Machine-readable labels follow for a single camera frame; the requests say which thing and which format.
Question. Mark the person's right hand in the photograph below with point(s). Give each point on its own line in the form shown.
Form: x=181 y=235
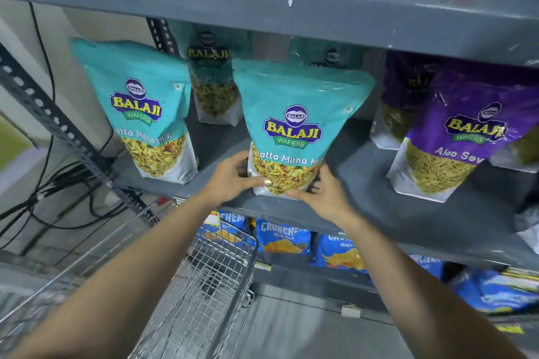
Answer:
x=332 y=203

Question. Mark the person's left hand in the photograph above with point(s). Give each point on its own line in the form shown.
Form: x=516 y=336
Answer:
x=229 y=182

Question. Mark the person's left thumb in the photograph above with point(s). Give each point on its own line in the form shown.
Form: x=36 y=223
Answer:
x=257 y=183

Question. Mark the person's right thumb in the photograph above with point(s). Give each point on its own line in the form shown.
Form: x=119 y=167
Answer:
x=301 y=194

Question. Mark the teal snack mix packet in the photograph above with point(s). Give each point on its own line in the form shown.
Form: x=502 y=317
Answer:
x=139 y=102
x=328 y=55
x=294 y=102
x=212 y=77

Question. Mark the person's left forearm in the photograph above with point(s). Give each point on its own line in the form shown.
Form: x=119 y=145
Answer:
x=126 y=283

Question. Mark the person's right forearm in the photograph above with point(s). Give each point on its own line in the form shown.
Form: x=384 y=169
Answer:
x=404 y=287

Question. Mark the blue chips packet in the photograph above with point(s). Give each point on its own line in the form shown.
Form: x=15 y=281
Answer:
x=282 y=236
x=427 y=265
x=337 y=253
x=497 y=291
x=227 y=226

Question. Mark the white shelf label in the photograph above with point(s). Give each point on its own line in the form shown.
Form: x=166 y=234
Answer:
x=351 y=311

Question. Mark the purple sev snack packet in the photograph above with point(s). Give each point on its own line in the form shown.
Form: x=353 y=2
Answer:
x=400 y=106
x=459 y=127
x=522 y=152

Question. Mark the grey metal shelf rack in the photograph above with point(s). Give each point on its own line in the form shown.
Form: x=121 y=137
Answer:
x=294 y=1

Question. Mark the white snack packet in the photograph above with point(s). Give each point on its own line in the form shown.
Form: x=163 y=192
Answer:
x=529 y=228

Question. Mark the yellow shelf label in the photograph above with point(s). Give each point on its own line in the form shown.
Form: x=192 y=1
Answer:
x=510 y=328

